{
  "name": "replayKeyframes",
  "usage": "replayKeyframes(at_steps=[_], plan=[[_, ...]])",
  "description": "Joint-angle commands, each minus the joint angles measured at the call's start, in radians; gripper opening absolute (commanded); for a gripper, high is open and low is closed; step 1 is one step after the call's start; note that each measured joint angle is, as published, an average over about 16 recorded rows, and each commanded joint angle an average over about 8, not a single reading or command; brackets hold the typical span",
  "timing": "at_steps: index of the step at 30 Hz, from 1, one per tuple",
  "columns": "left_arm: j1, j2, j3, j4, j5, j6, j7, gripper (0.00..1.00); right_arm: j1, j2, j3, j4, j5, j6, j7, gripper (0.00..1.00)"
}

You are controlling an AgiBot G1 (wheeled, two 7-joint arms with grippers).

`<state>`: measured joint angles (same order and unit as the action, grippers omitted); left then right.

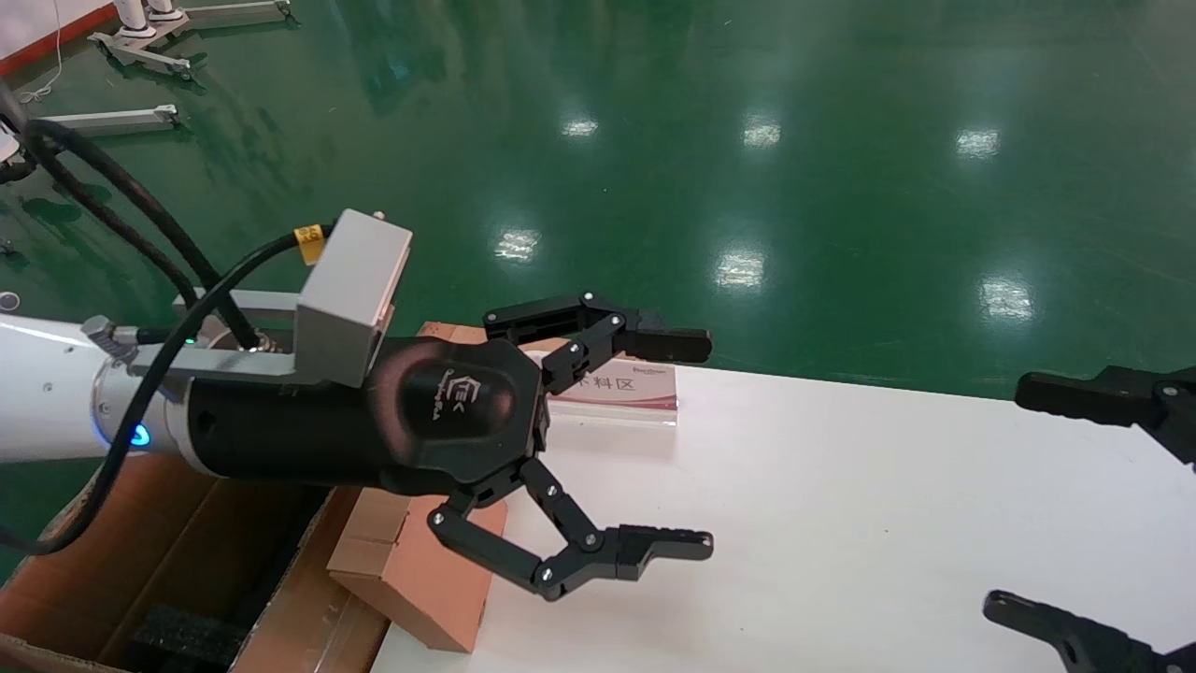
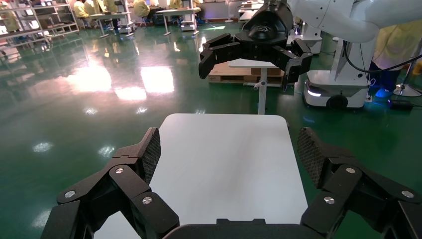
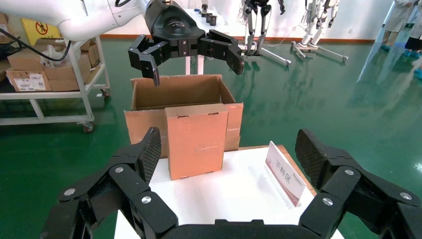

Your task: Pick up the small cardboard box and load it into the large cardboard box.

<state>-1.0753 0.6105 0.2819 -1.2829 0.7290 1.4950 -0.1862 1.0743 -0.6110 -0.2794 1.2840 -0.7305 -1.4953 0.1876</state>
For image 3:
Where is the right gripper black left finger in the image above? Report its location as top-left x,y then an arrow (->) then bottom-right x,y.
39,126 -> 179,239

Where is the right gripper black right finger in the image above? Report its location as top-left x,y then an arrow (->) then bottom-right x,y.
295,128 -> 422,239

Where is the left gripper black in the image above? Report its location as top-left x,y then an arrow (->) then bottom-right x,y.
127,0 -> 245,87

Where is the small cardboard box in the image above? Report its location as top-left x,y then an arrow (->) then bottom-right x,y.
165,103 -> 229,181

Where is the large open cardboard box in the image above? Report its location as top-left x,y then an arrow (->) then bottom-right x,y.
124,74 -> 244,159

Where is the brown cardboard box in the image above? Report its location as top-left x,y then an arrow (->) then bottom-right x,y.
7,45 -> 47,72
43,54 -> 92,92
80,39 -> 101,68
0,13 -> 10,44

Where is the cardboard box with shipping label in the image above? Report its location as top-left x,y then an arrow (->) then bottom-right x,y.
5,68 -> 52,92

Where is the white metal table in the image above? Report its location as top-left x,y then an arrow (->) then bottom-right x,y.
183,6 -> 231,76

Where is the acrylic sign with red print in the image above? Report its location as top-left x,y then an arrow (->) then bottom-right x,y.
264,141 -> 307,209

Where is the black humanoid robot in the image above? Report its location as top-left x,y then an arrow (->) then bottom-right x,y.
242,0 -> 286,56

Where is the grey metal robot stand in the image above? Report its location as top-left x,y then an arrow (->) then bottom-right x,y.
239,41 -> 292,67
291,41 -> 349,63

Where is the white metal shelf cart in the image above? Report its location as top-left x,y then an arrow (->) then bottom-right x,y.
0,36 -> 111,133

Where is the clear plastic bag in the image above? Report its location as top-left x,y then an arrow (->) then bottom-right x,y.
39,44 -> 82,68

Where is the yellow warning sign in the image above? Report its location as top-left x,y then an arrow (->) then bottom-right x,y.
21,18 -> 62,47

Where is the person in white lab coat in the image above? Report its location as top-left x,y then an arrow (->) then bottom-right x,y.
404,6 -> 422,59
381,0 -> 415,51

